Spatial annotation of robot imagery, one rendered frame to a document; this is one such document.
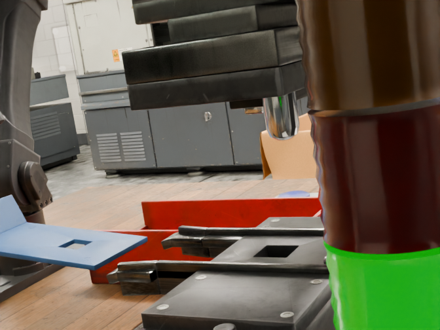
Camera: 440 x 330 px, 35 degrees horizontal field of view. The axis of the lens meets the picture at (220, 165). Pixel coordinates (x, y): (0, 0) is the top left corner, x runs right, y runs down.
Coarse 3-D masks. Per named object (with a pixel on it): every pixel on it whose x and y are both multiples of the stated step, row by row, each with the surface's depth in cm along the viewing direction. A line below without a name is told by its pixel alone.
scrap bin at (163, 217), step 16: (144, 208) 85; (160, 208) 84; (176, 208) 83; (192, 208) 82; (208, 208) 81; (224, 208) 80; (240, 208) 79; (256, 208) 78; (272, 208) 77; (288, 208) 76; (304, 208) 75; (320, 208) 74; (160, 224) 84; (176, 224) 83; (192, 224) 82; (208, 224) 81; (224, 224) 80; (240, 224) 79; (256, 224) 78; (160, 240) 71; (128, 256) 73; (144, 256) 72; (160, 256) 71; (176, 256) 70; (192, 256) 69; (96, 272) 75
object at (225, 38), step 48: (144, 0) 44; (192, 0) 43; (240, 0) 41; (288, 0) 41; (144, 48) 41; (192, 48) 40; (240, 48) 38; (288, 48) 39; (144, 96) 42; (192, 96) 40; (240, 96) 39; (288, 96) 40
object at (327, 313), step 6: (330, 300) 43; (324, 306) 42; (330, 306) 43; (324, 312) 42; (330, 312) 43; (318, 318) 41; (324, 318) 42; (330, 318) 43; (312, 324) 40; (318, 324) 41; (324, 324) 42; (330, 324) 43
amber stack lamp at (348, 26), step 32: (320, 0) 16; (352, 0) 16; (384, 0) 15; (416, 0) 16; (320, 32) 16; (352, 32) 16; (384, 32) 16; (416, 32) 16; (320, 64) 17; (352, 64) 16; (384, 64) 16; (416, 64) 16; (320, 96) 17; (352, 96) 16; (384, 96) 16; (416, 96) 16
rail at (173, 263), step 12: (156, 264) 50; (168, 264) 50; (180, 264) 49; (192, 264) 49; (204, 264) 48; (216, 264) 48; (228, 264) 48; (240, 264) 47; (252, 264) 47; (264, 264) 47; (276, 264) 46; (288, 264) 46; (300, 264) 45; (312, 264) 45; (324, 264) 45; (168, 288) 50
